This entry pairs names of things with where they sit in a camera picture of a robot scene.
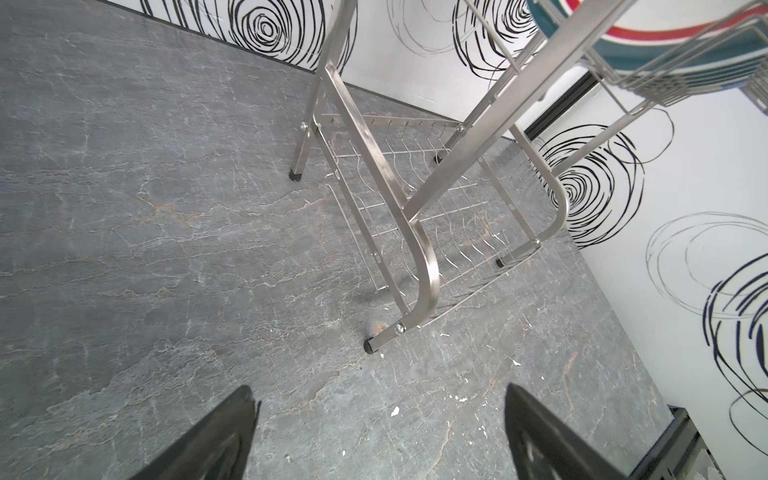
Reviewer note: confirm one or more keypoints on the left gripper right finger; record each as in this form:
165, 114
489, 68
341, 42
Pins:
543, 447

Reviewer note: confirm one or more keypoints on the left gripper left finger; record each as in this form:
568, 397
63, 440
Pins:
216, 447

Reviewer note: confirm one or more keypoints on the green rimmed white plate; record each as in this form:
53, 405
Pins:
708, 37

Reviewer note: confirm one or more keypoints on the white plate green emblem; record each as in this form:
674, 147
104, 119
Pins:
668, 88

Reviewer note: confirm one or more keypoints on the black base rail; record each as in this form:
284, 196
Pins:
674, 453

